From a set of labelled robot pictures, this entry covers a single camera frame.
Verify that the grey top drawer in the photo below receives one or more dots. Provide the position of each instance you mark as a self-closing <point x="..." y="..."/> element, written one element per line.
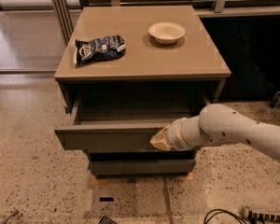
<point x="112" y="125"/>

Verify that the black object bottom edge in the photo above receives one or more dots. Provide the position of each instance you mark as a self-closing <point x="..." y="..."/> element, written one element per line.
<point x="107" y="220"/>

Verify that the metal rod on floor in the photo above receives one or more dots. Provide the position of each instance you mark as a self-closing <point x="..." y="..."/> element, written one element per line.
<point x="12" y="214"/>

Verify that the small dark floor object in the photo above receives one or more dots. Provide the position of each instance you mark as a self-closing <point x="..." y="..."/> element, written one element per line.
<point x="275" y="100"/>

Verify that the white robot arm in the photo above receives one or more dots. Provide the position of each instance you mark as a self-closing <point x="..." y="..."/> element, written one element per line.
<point x="218" y="125"/>

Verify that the grey drawer cabinet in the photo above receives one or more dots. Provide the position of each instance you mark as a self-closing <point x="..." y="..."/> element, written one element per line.
<point x="190" y="67"/>

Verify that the blue chip bag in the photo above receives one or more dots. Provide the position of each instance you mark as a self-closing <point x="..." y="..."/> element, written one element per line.
<point x="99" y="50"/>

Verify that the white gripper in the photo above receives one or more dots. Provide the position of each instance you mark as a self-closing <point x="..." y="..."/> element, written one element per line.
<point x="176" y="138"/>

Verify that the white bowl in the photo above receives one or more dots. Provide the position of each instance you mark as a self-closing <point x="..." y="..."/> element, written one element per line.
<point x="166" y="33"/>

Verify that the white power strip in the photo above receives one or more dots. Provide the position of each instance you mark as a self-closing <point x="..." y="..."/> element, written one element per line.
<point x="248" y="213"/>

